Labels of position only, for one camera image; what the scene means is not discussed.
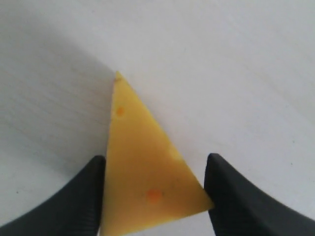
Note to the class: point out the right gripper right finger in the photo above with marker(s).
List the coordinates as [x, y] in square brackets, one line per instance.
[242, 209]

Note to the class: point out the yellow cheese wedge toy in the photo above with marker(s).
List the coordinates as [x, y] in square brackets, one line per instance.
[147, 181]

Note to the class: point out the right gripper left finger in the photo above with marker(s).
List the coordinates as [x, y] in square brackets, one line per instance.
[75, 210]

